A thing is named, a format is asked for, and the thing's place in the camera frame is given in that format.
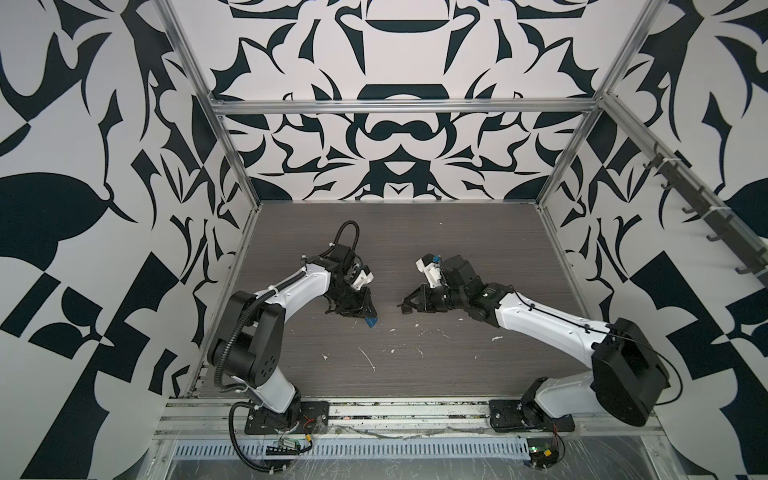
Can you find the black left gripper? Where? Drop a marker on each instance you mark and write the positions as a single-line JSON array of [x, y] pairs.
[[361, 309]]

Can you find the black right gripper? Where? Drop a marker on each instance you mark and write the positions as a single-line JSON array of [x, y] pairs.
[[424, 304]]

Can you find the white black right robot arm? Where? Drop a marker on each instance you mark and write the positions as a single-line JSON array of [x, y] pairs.
[[625, 376]]

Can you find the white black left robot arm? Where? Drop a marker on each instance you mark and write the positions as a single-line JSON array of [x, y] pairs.
[[245, 349]]

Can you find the left green circuit board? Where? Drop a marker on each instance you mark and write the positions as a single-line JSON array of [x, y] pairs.
[[287, 447]]

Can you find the green circuit board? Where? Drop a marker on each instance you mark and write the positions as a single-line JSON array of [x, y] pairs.
[[287, 447], [543, 456]]

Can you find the right green circuit board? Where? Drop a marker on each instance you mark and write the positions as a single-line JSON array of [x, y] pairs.
[[543, 456]]

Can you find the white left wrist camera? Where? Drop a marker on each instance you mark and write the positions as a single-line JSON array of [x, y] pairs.
[[364, 277]]

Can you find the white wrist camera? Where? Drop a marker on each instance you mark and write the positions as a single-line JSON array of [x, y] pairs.
[[364, 277], [430, 266]]

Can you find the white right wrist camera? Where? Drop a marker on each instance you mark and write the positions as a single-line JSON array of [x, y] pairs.
[[430, 266]]

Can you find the white slotted cable duct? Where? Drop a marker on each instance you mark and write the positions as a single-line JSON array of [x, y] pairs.
[[364, 449]]

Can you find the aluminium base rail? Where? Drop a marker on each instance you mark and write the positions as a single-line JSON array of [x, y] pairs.
[[383, 417]]

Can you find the grey wall hook rail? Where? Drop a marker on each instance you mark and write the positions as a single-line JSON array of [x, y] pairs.
[[702, 202]]

